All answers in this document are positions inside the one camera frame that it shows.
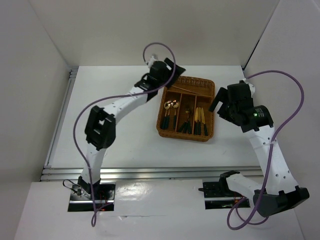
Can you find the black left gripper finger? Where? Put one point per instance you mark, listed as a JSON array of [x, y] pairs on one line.
[[175, 74], [170, 65]]

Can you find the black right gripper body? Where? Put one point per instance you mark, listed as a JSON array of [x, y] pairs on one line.
[[226, 110]]

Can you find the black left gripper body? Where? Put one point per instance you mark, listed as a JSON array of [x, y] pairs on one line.
[[168, 75]]

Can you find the copper chopstick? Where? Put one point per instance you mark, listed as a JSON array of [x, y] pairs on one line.
[[189, 91]]

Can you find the gold knife green handle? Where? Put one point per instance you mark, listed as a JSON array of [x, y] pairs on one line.
[[198, 131], [196, 121], [204, 122]]

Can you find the brown wicker cutlery tray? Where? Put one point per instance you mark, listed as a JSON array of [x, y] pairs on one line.
[[184, 110]]

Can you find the gold spoon green handle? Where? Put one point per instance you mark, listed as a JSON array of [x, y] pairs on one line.
[[175, 105], [169, 113], [167, 106]]

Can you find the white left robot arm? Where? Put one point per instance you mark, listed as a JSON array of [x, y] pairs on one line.
[[100, 129]]

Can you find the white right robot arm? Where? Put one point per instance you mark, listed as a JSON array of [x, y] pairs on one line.
[[279, 191]]

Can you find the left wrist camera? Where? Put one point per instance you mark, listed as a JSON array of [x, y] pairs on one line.
[[153, 58]]

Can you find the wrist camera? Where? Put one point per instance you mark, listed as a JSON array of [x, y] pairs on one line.
[[251, 86], [153, 58]]

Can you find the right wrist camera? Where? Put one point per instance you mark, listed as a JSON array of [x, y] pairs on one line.
[[251, 86]]

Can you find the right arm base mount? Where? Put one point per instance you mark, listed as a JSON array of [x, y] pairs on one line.
[[217, 194]]

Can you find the aluminium table frame rail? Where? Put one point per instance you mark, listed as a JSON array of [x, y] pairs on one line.
[[139, 152]]

